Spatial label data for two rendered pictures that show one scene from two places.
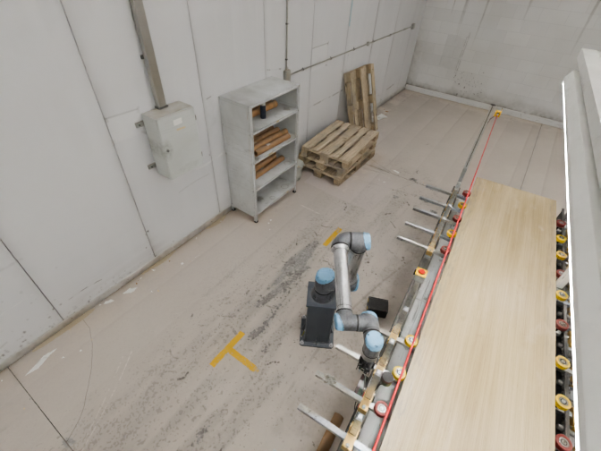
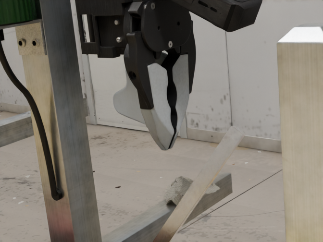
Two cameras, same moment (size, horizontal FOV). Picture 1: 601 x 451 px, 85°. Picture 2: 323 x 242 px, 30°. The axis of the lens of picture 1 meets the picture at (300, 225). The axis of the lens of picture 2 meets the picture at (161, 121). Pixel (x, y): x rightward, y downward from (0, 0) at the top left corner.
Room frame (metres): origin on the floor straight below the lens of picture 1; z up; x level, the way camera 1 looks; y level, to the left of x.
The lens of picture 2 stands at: (0.97, -0.97, 1.16)
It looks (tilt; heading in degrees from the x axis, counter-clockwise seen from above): 15 degrees down; 100
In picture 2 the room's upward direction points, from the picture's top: 6 degrees counter-clockwise
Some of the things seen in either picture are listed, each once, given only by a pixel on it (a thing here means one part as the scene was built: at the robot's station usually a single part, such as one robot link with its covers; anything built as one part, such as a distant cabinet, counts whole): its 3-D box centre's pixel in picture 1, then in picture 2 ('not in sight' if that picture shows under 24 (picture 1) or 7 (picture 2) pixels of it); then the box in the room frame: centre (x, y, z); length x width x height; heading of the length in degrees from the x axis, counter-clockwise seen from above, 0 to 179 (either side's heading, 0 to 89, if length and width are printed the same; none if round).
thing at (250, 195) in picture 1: (263, 151); not in sight; (3.71, 0.52, 0.78); 0.90 x 0.45 x 1.55; 147
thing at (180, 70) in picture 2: not in sight; (158, 98); (0.87, -0.39, 1.03); 0.06 x 0.03 x 0.09; 151
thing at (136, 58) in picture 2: not in sight; (146, 60); (0.87, -0.44, 1.07); 0.05 x 0.02 x 0.09; 61
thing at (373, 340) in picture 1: (372, 344); not in sight; (0.87, -0.41, 1.30); 0.10 x 0.09 x 0.12; 1
